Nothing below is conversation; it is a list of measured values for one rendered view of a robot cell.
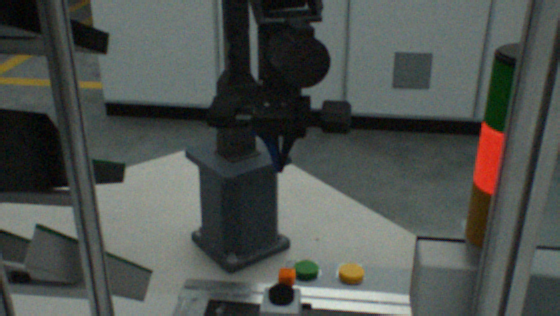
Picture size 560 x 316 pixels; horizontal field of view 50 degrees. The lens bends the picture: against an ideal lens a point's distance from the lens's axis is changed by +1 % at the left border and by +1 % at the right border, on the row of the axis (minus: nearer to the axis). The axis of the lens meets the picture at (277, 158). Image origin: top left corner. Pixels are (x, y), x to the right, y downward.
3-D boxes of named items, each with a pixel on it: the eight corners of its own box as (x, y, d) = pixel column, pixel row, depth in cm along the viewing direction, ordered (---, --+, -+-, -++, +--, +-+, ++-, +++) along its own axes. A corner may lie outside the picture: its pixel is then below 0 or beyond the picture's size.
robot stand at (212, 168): (250, 216, 128) (248, 130, 119) (292, 247, 118) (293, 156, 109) (190, 239, 120) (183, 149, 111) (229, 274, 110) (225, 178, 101)
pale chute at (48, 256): (62, 285, 87) (72, 255, 88) (144, 302, 84) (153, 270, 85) (-86, 246, 61) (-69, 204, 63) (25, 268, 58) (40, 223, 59)
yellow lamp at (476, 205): (460, 219, 52) (468, 168, 49) (521, 223, 51) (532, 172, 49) (470, 252, 47) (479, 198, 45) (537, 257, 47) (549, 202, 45)
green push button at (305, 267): (294, 268, 96) (294, 258, 95) (319, 270, 96) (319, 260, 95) (292, 284, 93) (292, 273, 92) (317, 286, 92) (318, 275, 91)
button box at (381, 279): (286, 287, 100) (286, 257, 97) (414, 298, 98) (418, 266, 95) (281, 316, 94) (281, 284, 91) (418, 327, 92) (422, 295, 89)
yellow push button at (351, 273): (338, 271, 96) (338, 261, 95) (363, 273, 95) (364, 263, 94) (337, 287, 92) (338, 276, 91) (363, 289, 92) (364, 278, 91)
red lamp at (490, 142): (468, 167, 49) (477, 112, 47) (532, 170, 49) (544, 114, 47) (479, 197, 45) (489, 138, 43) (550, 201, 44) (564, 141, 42)
